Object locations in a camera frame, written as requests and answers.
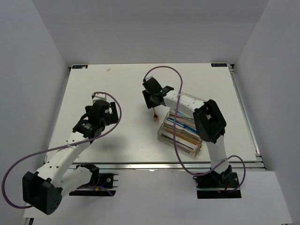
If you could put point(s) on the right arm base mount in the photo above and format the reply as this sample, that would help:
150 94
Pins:
212 186

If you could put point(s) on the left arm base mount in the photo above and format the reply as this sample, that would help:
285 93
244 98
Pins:
105 185

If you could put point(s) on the blue knife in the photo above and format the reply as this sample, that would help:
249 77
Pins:
183 126

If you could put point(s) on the left blue table label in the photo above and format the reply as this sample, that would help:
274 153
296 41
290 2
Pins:
79 67

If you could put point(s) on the blue table label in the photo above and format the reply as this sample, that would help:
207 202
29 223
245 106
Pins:
79 67
218 64

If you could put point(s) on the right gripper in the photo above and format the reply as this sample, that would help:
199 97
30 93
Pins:
148 104

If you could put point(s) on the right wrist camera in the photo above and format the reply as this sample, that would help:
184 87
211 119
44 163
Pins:
148 79

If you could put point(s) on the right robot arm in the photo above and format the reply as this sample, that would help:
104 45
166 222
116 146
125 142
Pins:
209 125

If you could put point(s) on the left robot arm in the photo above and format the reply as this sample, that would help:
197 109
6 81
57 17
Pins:
45 188

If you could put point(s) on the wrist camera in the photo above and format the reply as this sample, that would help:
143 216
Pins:
98 96
148 79

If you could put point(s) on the clear tiered utensil organizer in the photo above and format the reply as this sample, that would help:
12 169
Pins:
185 104

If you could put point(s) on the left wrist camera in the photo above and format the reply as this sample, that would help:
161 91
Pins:
98 96

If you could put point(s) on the gold ornate fork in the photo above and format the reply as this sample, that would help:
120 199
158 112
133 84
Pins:
155 116

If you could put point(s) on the right blue table label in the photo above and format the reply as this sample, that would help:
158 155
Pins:
218 64

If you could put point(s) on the purple gold spoon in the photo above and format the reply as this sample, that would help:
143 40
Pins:
181 115

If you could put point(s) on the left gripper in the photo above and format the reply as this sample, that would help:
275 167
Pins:
114 117

